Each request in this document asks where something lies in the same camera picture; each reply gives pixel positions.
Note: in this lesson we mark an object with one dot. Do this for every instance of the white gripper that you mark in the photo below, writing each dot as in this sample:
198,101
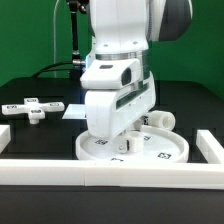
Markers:
109,113

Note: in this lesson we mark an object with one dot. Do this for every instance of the white round table top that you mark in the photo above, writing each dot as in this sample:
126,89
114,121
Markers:
159,146

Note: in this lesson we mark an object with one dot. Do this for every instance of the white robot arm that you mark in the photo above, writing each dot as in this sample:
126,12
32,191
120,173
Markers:
123,29

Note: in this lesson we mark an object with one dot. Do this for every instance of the white marker sheet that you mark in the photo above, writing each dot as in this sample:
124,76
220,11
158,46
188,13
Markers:
75,111

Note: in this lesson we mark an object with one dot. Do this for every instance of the white right fence bar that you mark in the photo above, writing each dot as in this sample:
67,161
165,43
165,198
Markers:
210,148

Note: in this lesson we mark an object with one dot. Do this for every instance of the white fence bar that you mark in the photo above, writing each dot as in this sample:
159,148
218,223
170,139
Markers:
115,173
5,137
210,148

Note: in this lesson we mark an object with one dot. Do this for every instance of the white cross table base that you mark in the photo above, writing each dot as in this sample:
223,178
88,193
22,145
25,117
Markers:
33,108

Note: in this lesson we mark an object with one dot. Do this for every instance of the white front fence bar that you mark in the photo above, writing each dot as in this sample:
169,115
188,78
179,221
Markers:
115,173

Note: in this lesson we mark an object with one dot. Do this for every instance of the white left fence bar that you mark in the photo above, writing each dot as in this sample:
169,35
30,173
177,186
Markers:
5,137

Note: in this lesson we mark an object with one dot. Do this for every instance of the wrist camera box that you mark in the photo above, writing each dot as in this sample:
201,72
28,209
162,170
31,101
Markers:
111,75

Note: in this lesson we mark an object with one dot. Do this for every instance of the black camera stand pole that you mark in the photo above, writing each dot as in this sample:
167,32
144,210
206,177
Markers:
76,6

